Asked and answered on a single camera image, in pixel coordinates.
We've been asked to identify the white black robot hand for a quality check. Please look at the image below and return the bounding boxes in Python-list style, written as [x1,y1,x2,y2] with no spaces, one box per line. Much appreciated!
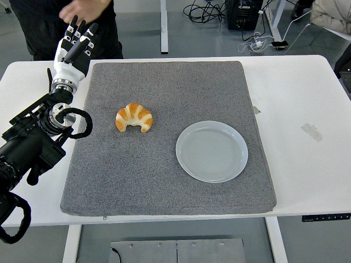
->
[53,15,99,83]

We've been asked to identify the golden croissant bread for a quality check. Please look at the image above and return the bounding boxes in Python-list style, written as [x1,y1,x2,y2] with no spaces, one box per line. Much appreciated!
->
[115,102,154,133]

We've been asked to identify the grey round plate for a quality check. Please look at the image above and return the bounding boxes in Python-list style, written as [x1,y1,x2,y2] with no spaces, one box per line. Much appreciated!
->
[175,120,249,184]

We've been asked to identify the grey metal plate with screws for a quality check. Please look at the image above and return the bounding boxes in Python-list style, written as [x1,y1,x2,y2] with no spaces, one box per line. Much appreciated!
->
[109,238,247,263]

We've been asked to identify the person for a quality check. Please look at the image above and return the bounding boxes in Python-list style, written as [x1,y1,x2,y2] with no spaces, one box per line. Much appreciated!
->
[9,0,124,61]

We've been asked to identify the person's hand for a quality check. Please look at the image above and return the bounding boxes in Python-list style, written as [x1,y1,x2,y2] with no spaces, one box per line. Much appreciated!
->
[59,0,113,24]

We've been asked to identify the straight white desk leg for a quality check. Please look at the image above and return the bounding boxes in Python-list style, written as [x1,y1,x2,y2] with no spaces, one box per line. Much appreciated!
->
[160,0,169,54]

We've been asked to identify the grey fabric mat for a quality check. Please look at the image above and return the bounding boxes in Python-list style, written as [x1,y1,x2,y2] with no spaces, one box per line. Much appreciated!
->
[60,60,278,217]

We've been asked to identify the black computer tower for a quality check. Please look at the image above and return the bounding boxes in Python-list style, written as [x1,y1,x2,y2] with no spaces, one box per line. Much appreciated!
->
[225,0,264,31]

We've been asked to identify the slanted white desk leg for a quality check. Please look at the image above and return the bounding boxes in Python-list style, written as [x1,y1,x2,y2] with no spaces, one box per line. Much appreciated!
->
[263,0,283,42]

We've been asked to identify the black phone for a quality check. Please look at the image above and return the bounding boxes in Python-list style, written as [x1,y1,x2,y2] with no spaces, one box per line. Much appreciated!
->
[271,40,290,51]

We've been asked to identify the white table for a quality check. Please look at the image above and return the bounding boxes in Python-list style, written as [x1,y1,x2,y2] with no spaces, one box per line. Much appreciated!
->
[0,54,351,263]

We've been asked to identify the person's shoe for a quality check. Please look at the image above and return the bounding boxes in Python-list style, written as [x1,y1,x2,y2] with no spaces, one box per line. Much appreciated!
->
[291,0,305,19]

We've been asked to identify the beige padded jacket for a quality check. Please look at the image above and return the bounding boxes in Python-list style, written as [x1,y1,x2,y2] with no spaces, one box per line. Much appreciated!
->
[310,0,351,35]

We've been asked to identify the black chair part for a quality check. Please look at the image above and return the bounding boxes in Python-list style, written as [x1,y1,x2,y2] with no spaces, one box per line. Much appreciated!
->
[334,50,351,83]

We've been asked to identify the black table control panel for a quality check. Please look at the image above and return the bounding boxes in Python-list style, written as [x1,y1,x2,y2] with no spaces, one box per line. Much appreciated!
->
[302,215,351,222]

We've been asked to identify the black floor cables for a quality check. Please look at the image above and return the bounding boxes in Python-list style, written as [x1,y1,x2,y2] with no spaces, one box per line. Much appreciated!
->
[183,0,230,22]

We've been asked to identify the thin black cable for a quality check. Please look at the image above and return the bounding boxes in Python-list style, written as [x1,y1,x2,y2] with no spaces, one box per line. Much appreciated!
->
[110,247,122,263]

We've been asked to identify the white charger with cable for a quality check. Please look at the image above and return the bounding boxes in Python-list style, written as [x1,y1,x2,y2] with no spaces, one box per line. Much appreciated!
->
[237,32,272,53]

